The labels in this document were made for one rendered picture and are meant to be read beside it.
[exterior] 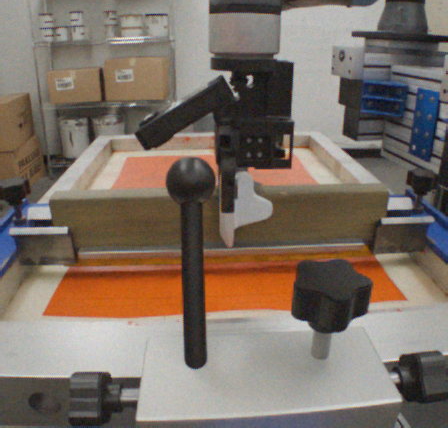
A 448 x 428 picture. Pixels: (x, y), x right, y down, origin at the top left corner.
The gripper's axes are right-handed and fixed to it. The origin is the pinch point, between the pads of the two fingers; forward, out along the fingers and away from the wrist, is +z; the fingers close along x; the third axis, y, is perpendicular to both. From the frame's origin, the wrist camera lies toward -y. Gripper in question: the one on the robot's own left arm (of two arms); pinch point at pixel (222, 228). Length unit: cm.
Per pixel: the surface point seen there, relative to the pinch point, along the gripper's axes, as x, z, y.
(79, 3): 367, -57, -114
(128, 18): 330, -40, -62
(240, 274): -2.2, 5.3, 2.1
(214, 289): -5.2, 5.4, -1.3
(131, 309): -8.6, 5.4, -10.5
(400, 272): -3.6, 5.1, 22.6
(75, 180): 24.8, 2.0, -25.2
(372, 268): -2.3, 5.2, 19.2
